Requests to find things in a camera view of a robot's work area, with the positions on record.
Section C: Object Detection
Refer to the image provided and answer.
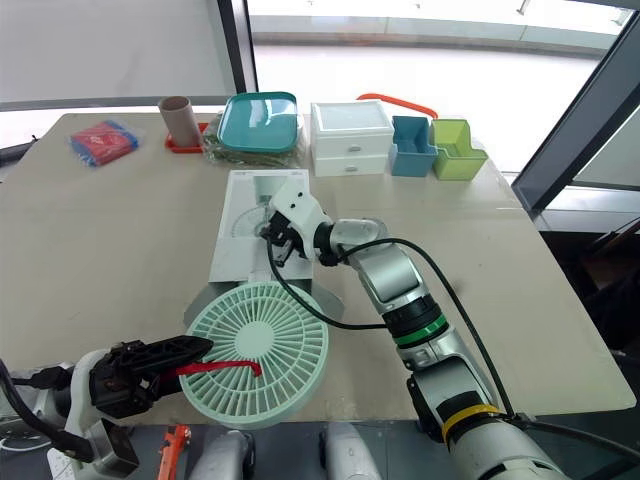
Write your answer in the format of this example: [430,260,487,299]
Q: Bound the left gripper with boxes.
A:
[88,340,164,420]

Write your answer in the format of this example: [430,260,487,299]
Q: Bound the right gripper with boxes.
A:
[259,211,307,267]

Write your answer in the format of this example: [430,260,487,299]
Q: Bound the mint green round fan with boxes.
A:
[174,280,332,431]

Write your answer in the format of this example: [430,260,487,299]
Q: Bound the blue plastic organiser box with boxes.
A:
[388,115,440,178]

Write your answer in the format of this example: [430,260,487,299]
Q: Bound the green plastic organiser box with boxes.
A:
[429,118,490,181]

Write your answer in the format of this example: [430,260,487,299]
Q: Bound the orange hand tool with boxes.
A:
[157,423,193,480]

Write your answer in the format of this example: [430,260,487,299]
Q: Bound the green snack pack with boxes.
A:
[201,111,307,169]

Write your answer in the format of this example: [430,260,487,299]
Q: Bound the teal square plate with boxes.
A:
[215,90,299,155]

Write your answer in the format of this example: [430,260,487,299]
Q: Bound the white two-drawer unit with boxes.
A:
[309,100,396,178]

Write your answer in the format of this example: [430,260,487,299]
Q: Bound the red shallow tray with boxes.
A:
[164,121,210,155]

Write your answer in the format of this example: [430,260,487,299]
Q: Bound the brown cardboard tube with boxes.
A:
[157,95,204,149]

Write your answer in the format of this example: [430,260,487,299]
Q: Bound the red and blue pack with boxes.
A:
[66,118,147,171]

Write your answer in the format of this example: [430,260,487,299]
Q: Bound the robot body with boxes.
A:
[188,421,384,480]

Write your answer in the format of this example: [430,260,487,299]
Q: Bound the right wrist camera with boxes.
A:
[268,178,332,262]

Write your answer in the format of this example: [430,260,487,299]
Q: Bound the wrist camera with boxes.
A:
[63,348,141,479]
[268,178,332,262]

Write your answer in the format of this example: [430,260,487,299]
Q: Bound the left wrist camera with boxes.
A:
[63,348,141,479]

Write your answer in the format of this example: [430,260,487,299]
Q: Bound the black cable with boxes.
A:
[0,357,97,464]
[265,236,640,459]

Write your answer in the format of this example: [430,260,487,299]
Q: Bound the orange basket handle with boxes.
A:
[355,92,439,122]

